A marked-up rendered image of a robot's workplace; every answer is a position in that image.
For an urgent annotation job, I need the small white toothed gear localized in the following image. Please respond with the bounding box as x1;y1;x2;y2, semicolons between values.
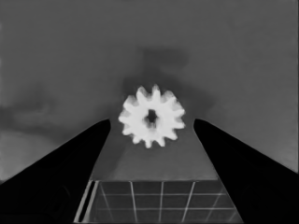
117;83;186;149

